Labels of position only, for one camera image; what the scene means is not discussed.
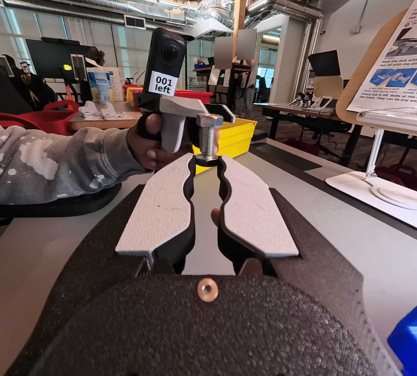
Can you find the white cardboard box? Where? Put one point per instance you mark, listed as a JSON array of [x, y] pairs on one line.
[[118, 83]]

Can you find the white gripper holder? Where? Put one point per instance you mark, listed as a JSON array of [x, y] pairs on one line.
[[110, 112], [88, 110]]

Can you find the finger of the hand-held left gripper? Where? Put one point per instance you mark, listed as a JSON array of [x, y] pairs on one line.
[[182, 105], [221, 109]]

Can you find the person's left hand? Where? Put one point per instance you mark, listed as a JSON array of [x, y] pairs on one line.
[[156, 159]]

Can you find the blue plastic bin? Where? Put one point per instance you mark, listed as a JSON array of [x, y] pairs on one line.
[[404, 343]]

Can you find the wooden side table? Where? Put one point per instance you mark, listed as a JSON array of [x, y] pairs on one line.
[[97, 123]]

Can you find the black monitor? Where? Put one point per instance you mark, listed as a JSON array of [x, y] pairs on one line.
[[49, 57]]

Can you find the person's left forearm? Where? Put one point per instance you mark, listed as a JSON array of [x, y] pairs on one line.
[[65, 164]]

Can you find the yellow plastic bin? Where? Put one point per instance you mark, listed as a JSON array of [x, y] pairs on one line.
[[237, 141]]

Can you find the wooden instruction board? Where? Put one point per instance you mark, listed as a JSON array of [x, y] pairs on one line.
[[358, 89]]

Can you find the wooden stand black board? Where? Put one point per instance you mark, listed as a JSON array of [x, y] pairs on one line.
[[325, 63]]

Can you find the small yellow bin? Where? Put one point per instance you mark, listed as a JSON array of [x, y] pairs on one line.
[[133, 97]]

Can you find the red tote bag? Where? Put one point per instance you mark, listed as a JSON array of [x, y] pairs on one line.
[[49, 122]]

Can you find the white stand base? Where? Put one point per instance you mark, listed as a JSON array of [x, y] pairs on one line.
[[351, 187]]

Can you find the paper towel pack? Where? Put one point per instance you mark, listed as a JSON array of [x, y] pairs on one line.
[[99, 84]]

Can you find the dark standing desk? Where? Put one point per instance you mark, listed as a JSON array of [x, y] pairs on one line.
[[293, 112]]

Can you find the printed instruction sheet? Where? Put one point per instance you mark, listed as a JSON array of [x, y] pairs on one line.
[[391, 89]]

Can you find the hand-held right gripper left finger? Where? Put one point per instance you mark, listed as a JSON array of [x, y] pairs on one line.
[[156, 210]]

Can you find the red plastic bin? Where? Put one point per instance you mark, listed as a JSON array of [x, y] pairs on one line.
[[195, 96]]

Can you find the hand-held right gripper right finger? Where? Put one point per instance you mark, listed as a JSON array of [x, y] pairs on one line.
[[257, 210]]

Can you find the spare black gripper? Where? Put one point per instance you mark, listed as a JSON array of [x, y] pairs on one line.
[[295, 101], [307, 100]]

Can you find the silver hex nut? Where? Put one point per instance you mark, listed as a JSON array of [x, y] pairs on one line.
[[207, 156]]

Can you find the silver hex bolt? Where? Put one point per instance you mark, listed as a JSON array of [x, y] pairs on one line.
[[208, 138]]

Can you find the person's right hand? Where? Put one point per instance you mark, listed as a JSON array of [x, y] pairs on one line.
[[216, 217]]

